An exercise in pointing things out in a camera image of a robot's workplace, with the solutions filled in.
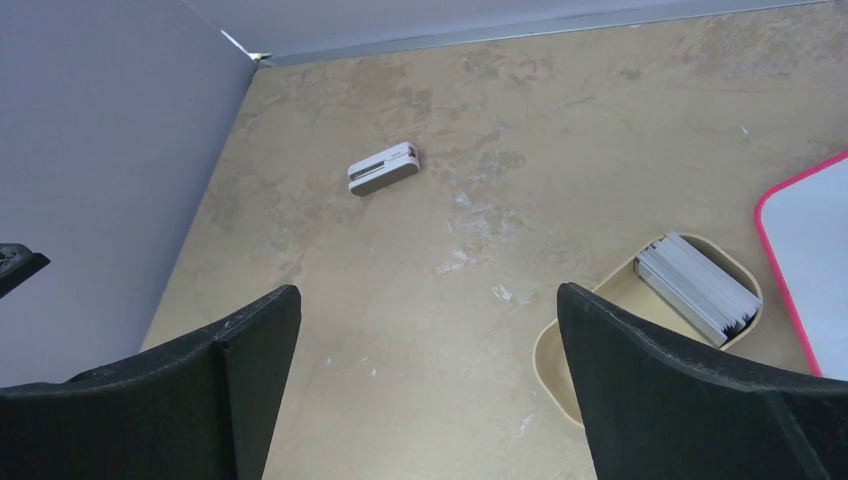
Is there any white grey card reader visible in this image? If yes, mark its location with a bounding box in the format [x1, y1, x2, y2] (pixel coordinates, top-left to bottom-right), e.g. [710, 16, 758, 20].
[347, 142, 420, 197]

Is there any stack of white cards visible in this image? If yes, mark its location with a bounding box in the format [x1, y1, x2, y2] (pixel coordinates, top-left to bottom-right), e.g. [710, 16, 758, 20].
[635, 232, 763, 347]

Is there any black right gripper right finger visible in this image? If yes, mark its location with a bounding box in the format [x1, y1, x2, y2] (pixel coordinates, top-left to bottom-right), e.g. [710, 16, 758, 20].
[557, 283, 847, 479]

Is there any pink-framed whiteboard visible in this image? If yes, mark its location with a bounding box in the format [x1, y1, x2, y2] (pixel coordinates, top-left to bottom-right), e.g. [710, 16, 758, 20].
[754, 152, 847, 380]

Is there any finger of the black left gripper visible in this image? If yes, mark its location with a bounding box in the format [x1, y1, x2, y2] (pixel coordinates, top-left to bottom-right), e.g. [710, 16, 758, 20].
[0, 243, 50, 298]

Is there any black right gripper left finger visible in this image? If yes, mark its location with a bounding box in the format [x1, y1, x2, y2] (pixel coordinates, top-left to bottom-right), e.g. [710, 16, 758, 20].
[1, 285, 301, 479]

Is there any beige oval tray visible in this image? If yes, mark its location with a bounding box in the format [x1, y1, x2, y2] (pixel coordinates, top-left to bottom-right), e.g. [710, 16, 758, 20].
[533, 233, 763, 430]

